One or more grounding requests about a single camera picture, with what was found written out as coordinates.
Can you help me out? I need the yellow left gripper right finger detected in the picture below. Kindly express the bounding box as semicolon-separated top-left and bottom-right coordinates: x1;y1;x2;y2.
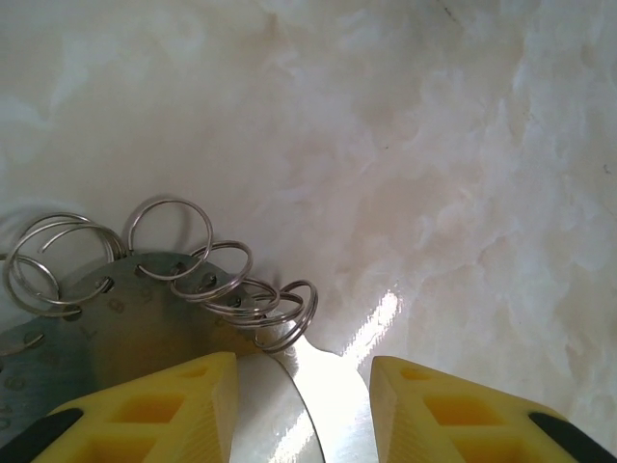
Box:
368;355;617;463

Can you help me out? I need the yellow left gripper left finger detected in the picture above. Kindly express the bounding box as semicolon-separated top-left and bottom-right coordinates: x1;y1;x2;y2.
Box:
12;350;241;463

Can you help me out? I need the silver wire key ring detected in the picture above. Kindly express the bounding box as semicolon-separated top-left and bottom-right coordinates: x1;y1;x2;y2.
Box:
1;213;120;319
204;278;282;332
0;332;45;359
124;195;214;281
251;279;320;354
169;239;255;304

